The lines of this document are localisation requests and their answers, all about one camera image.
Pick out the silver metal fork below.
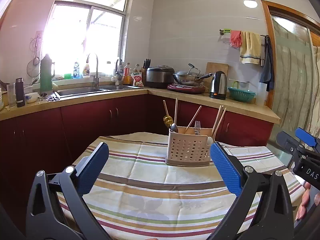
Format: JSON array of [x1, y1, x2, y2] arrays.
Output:
[[194, 120, 201, 135]]

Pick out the chrome sink faucet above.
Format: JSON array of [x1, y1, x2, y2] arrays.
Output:
[[93, 54, 99, 88]]

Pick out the beige perforated utensil caddy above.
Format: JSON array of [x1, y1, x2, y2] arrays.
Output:
[[165, 126, 212, 167]]

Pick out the pink rubber gloves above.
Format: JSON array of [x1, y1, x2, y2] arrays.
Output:
[[230, 30, 242, 48]]

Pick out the knife block with knives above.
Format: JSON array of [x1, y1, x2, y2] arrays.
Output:
[[141, 59, 151, 86]]

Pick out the white ceramic spoon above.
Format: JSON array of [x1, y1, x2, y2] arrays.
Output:
[[207, 137, 214, 145]]

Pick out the dark travel mug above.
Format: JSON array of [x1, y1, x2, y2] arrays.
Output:
[[15, 77, 25, 107]]

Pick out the steel wok with lid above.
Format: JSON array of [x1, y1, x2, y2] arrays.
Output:
[[173, 63, 213, 86]]

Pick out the green thermos flask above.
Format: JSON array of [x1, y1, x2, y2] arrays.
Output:
[[40, 54, 55, 93]]

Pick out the dish soap spray bottle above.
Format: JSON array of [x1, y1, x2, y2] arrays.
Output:
[[82, 60, 90, 78]]

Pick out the wooden cutting board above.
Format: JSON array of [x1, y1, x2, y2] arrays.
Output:
[[203, 62, 229, 92]]

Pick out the stainless steel sink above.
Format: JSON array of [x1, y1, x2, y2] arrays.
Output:
[[54, 85, 139, 98]]

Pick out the gold metal spoon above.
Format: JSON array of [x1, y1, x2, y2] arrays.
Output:
[[163, 115, 174, 129]]

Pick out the beige stone countertop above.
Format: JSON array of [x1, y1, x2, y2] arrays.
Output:
[[0, 86, 282, 125]]

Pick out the orange sauce bottle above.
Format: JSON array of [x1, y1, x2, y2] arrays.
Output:
[[123, 62, 132, 86]]

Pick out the yellow hanging towel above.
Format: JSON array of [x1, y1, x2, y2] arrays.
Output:
[[240, 31, 261, 65]]

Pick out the person's right hand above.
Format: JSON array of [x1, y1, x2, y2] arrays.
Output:
[[295, 182, 311, 220]]

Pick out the clear drinking glass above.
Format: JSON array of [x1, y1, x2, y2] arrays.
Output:
[[7, 83, 16, 108]]

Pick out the red white snack bag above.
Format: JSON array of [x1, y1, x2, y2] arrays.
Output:
[[131, 72, 144, 87]]

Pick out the silver metal spoon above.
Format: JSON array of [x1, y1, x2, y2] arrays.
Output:
[[170, 123, 178, 133]]

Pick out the hanging mesh strainer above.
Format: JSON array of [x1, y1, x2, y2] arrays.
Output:
[[26, 35, 40, 78]]

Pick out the red induction cooktop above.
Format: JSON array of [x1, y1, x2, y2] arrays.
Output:
[[167, 83, 206, 94]]

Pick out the translucent plastic container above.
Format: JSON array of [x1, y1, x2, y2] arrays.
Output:
[[255, 82, 267, 106]]

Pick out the wooden framed glass door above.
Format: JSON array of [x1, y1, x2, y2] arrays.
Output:
[[262, 1, 319, 163]]

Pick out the black rice cooker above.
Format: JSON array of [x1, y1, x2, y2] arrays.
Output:
[[146, 65, 175, 89]]

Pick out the dark red kitchen cabinets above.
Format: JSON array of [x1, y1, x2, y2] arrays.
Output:
[[0, 93, 275, 230]]

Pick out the teal plastic colander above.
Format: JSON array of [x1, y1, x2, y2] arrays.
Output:
[[228, 87, 256, 103]]

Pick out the striped tablecloth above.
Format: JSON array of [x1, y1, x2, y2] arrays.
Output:
[[56, 132, 306, 239]]

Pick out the stainless electric kettle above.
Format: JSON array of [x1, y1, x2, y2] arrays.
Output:
[[209, 71, 227, 100]]

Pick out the dark blue hanging cloth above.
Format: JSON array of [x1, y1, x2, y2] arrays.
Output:
[[260, 35, 274, 92]]

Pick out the white blue ceramic bowl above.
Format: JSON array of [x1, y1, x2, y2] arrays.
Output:
[[24, 92, 40, 103]]

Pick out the blue label bottle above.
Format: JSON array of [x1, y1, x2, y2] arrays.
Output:
[[73, 62, 80, 79]]

